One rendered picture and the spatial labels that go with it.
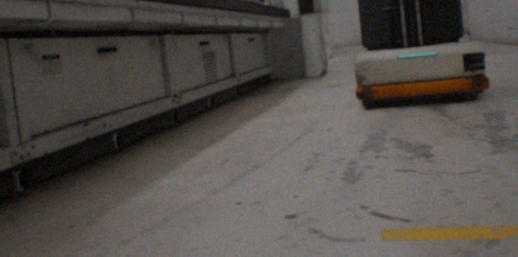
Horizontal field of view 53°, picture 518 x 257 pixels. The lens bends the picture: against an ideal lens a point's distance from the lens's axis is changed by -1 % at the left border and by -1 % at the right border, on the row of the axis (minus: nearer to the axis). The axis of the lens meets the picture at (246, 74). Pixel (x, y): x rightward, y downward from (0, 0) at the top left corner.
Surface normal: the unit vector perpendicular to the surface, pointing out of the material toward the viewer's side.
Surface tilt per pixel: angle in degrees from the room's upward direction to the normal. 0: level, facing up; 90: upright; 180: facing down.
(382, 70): 90
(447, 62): 90
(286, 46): 90
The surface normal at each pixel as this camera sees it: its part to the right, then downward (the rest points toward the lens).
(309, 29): -0.26, 0.08
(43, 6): 0.96, -0.10
